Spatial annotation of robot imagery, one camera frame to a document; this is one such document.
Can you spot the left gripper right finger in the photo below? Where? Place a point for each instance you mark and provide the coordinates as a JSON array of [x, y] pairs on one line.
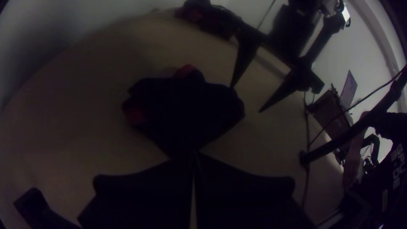
[[248, 200]]

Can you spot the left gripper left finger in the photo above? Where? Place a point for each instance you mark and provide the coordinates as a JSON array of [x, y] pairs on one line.
[[143, 197]]

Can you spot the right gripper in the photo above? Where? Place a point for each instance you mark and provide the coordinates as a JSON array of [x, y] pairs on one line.
[[292, 31]]

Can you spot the black t-shirt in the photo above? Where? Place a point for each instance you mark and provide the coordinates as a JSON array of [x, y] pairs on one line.
[[184, 114]]

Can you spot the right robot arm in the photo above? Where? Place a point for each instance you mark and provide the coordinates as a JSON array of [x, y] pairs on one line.
[[349, 130]]

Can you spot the heap of clothes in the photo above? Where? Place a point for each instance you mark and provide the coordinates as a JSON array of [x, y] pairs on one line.
[[213, 17]]

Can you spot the open laptop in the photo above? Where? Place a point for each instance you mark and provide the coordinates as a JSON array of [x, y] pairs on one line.
[[349, 87]]

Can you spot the person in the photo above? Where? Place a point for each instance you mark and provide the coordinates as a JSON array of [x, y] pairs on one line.
[[391, 178]]

